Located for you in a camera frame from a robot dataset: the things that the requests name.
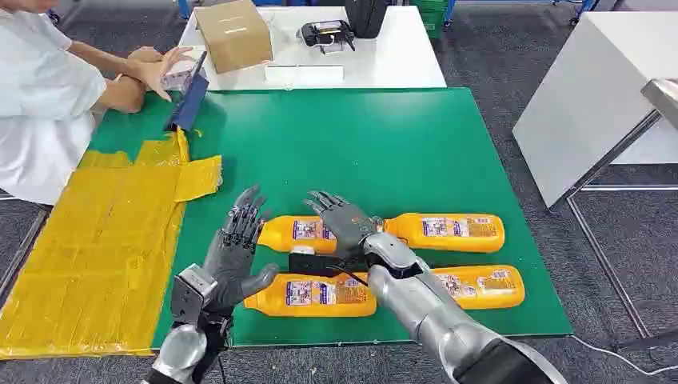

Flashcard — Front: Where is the blue wheeled cart leg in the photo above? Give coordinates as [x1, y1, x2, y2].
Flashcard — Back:
[550, 0, 602, 26]

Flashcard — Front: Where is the steel bench corner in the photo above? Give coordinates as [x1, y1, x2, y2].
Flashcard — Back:
[640, 78, 678, 132]

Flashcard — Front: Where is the black bag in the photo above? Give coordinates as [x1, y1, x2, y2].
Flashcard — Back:
[344, 0, 389, 40]

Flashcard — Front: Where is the orange drink bottle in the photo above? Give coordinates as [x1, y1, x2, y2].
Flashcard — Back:
[243, 272, 379, 318]
[431, 264, 526, 312]
[257, 214, 340, 256]
[383, 212, 506, 254]

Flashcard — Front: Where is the black handheld controller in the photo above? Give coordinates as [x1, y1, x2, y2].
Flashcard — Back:
[296, 19, 357, 55]

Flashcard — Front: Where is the green plastic crate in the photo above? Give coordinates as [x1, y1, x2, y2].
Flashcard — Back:
[410, 0, 449, 40]

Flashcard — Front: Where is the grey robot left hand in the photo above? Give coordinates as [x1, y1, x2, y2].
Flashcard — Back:
[201, 184, 280, 319]

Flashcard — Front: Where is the brown cardboard box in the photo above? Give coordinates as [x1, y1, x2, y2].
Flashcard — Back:
[193, 0, 274, 74]

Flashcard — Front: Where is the white floor cable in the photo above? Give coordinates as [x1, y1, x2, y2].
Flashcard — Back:
[569, 334, 678, 378]

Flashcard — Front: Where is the large white tilted table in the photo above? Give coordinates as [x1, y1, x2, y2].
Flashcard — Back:
[511, 10, 678, 210]

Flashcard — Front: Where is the yellow plastic sheet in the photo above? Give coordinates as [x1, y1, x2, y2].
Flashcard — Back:
[0, 128, 224, 362]

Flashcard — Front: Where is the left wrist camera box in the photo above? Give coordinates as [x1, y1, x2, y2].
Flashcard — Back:
[170, 263, 219, 326]

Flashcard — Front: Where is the tablet in blue case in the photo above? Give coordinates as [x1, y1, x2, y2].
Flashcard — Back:
[163, 50, 211, 133]

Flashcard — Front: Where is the person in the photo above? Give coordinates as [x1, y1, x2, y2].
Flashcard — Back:
[0, 0, 109, 206]

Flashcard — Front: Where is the grey metal table frame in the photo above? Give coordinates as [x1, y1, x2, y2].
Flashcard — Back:
[549, 110, 678, 352]

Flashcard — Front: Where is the green table mat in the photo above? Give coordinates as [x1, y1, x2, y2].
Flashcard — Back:
[87, 87, 575, 351]

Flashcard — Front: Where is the person's right hand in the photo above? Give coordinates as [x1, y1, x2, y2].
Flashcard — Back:
[126, 46, 164, 65]

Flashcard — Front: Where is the pale printed card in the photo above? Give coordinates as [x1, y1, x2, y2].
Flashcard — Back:
[160, 59, 206, 95]

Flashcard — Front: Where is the grey metal table rail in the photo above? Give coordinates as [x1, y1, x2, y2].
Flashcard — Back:
[0, 205, 53, 301]

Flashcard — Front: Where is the person's left hand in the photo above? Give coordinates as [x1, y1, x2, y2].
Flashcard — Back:
[130, 46, 195, 102]

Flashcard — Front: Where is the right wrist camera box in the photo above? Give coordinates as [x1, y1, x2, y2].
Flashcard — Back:
[288, 252, 372, 278]

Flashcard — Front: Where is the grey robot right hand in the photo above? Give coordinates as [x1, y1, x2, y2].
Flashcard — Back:
[303, 190, 384, 261]

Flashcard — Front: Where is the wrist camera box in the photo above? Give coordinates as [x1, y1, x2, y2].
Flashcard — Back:
[288, 252, 372, 278]
[170, 263, 219, 326]

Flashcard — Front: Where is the person's hand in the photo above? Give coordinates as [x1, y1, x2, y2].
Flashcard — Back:
[126, 46, 164, 65]
[130, 46, 195, 102]

